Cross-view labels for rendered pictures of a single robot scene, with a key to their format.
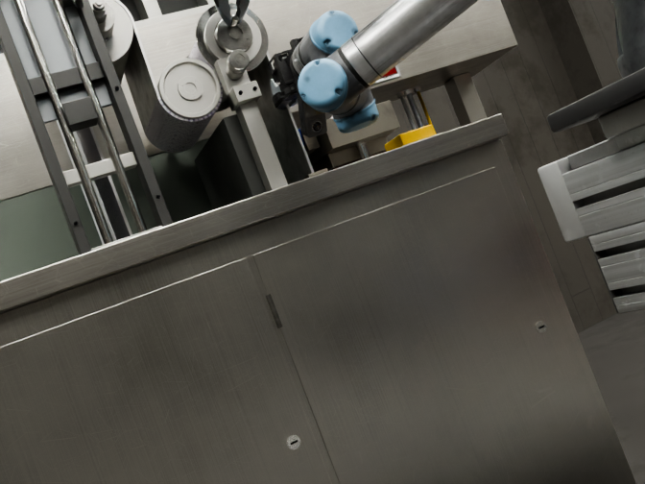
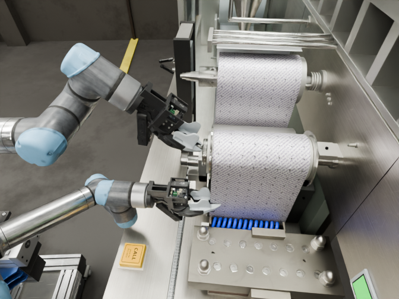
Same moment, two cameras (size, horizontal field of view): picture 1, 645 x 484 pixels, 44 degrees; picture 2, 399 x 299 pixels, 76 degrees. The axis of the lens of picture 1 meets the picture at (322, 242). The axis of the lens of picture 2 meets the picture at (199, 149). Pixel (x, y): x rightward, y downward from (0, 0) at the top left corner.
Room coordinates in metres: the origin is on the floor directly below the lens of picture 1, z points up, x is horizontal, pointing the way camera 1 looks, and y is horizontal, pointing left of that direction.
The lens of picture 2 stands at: (1.76, -0.43, 1.75)
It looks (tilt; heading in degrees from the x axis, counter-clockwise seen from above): 45 degrees down; 116
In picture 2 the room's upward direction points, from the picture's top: straight up
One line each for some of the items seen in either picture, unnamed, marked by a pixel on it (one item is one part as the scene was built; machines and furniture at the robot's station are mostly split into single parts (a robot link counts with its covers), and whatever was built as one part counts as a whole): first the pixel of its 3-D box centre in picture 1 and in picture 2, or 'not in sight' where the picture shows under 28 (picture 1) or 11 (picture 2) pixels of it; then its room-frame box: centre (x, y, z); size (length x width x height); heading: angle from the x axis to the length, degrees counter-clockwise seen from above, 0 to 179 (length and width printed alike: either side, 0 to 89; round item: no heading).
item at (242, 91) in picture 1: (256, 129); (197, 185); (1.53, 0.04, 1.05); 0.06 x 0.05 x 0.31; 21
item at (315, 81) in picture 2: not in sight; (310, 81); (1.76, 0.36, 1.34); 0.07 x 0.07 x 0.07; 21
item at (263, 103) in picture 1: (268, 111); (250, 202); (1.72, 0.01, 1.11); 0.23 x 0.01 x 0.18; 21
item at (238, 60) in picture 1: (238, 60); (184, 159); (1.49, 0.03, 1.18); 0.04 x 0.02 x 0.04; 111
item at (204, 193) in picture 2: (276, 92); (205, 194); (1.59, -0.02, 1.12); 0.09 x 0.03 x 0.06; 22
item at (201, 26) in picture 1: (232, 37); (211, 152); (1.58, 0.02, 1.25); 0.15 x 0.01 x 0.15; 111
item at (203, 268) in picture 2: not in sight; (203, 265); (1.66, -0.19, 1.05); 0.04 x 0.04 x 0.04
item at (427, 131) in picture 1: (410, 140); (133, 255); (1.42, -0.21, 0.91); 0.07 x 0.07 x 0.02; 21
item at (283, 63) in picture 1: (298, 70); (169, 195); (1.49, -0.08, 1.12); 0.12 x 0.08 x 0.09; 21
